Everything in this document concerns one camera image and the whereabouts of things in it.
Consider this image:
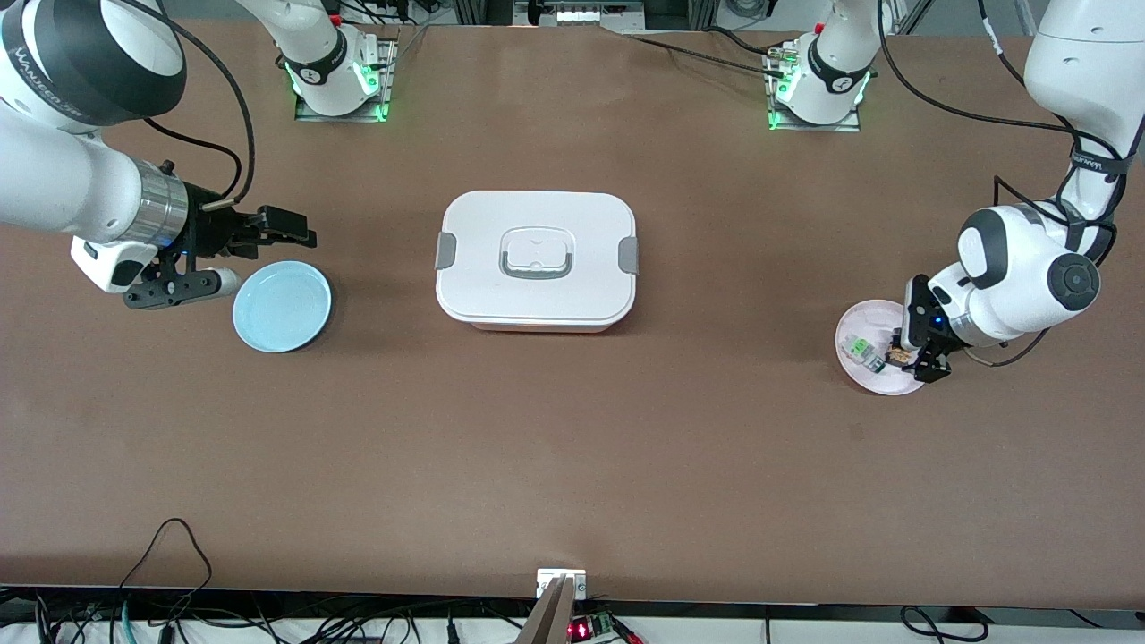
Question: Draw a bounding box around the small metal table bracket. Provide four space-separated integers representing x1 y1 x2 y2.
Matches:
537 569 588 600

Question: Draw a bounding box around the light blue plate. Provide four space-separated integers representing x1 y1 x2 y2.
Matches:
233 260 333 353

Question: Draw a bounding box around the green and white switch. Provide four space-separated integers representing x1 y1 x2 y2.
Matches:
845 333 888 375

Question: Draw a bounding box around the white lidded lunch box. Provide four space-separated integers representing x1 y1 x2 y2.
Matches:
435 190 640 335

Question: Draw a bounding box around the tangled black cable bundle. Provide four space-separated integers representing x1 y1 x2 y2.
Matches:
0 586 538 644

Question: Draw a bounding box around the black cable to arm base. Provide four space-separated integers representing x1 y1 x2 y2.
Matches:
599 22 802 78

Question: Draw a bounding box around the black coiled cable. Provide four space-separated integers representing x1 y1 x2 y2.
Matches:
899 606 990 644

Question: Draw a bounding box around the slanted metal bar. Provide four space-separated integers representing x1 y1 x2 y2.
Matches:
516 577 574 644

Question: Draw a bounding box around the white round plate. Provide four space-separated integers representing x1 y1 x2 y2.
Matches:
835 299 931 397

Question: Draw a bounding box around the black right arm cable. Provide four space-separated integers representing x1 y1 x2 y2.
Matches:
116 0 257 212

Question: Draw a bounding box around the thin black looped cable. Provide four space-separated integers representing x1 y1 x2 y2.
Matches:
116 518 214 593

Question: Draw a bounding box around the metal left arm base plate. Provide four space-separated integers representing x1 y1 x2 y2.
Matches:
767 45 862 133

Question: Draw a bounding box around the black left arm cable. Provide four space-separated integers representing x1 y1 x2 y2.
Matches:
878 0 1121 369

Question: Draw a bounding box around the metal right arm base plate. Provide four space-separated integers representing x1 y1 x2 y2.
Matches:
294 36 400 123

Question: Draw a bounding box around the module with red display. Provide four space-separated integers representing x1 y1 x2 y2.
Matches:
568 612 645 644

